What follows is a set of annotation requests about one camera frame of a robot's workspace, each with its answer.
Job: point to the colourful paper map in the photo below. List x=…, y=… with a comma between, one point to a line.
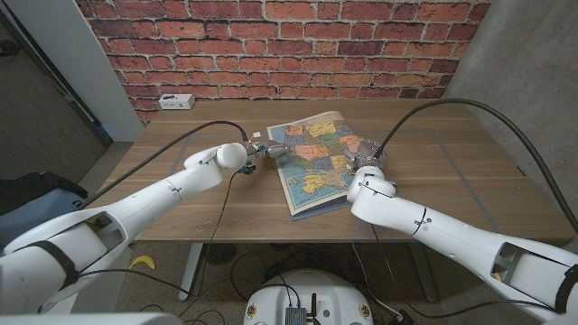
x=311, y=167

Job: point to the black round disc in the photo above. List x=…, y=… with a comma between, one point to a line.
x=221, y=253

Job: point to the black floor plug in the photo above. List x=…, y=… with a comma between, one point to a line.
x=401, y=317

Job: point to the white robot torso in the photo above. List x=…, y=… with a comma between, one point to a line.
x=90, y=319

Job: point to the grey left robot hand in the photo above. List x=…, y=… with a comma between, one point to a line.
x=268, y=148

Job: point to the white power strip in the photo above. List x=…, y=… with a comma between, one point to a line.
x=176, y=101

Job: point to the black bag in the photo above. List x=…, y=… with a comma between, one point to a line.
x=36, y=185

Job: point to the grey table leg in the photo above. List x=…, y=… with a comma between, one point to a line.
x=426, y=284

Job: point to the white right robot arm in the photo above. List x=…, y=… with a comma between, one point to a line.
x=451, y=239

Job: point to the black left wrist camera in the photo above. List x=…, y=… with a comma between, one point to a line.
x=246, y=169

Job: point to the blue bin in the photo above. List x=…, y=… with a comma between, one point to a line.
x=31, y=214

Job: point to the dark grey door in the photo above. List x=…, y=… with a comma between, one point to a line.
x=36, y=113

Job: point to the red brick printed backdrop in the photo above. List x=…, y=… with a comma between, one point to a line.
x=280, y=49

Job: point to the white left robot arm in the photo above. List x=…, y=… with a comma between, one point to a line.
x=135, y=203

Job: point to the grey electronics box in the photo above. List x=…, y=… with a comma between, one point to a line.
x=295, y=316

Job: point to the yellow banana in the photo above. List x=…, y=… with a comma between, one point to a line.
x=143, y=260

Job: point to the white table leg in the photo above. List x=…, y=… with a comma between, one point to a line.
x=192, y=271

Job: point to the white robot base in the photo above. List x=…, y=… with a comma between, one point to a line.
x=316, y=289

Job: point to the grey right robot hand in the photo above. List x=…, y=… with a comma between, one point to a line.
x=366, y=155

